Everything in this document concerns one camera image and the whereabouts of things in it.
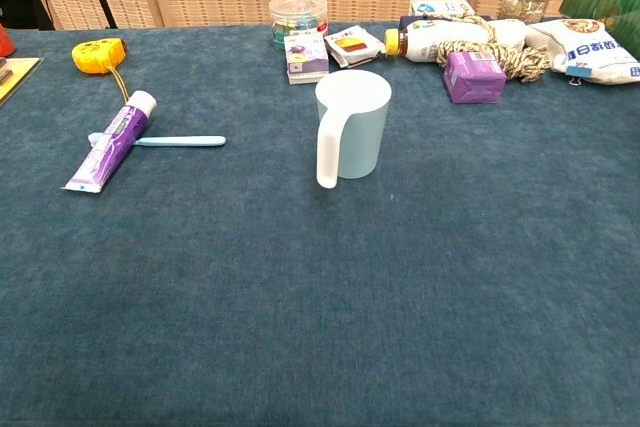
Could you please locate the yellow tape measure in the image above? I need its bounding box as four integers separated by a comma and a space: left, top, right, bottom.
71, 37, 135, 101

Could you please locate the light blue toothbrush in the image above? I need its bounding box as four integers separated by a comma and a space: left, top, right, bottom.
87, 132, 227, 149

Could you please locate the yellow capped white label bottle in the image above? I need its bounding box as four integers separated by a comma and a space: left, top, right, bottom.
383, 18, 527, 64

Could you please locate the white red snack packet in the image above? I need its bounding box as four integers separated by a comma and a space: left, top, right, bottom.
323, 25, 386, 70

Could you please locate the clear round jar of clips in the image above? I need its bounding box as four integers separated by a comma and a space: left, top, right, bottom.
268, 0, 329, 51

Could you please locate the white blue milk carton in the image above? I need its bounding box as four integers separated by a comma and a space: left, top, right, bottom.
408, 0, 476, 18

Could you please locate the beige twisted rope bundle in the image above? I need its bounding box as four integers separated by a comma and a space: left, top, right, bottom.
435, 11, 551, 83

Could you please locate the purple wrapped box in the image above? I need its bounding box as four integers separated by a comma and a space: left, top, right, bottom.
442, 50, 508, 105

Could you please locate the white bag blue print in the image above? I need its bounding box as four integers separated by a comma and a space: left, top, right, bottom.
524, 18, 640, 86

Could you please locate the red drink can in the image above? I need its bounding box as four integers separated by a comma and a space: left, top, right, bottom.
0, 23, 17, 58

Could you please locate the light blue cup white handle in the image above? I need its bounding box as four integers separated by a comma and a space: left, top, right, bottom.
314, 69, 393, 190

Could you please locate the blue table cloth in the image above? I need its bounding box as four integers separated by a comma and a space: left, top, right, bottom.
0, 21, 640, 427

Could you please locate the dark blue flat box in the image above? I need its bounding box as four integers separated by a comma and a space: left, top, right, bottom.
398, 14, 496, 31

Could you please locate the razor on yellow card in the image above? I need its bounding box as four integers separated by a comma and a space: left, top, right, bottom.
0, 56, 42, 108

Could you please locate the small white purple carton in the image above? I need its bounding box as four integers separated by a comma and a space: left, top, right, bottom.
283, 31, 331, 86

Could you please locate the purple white toothpaste tube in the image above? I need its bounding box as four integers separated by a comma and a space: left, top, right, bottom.
60, 90, 158, 194

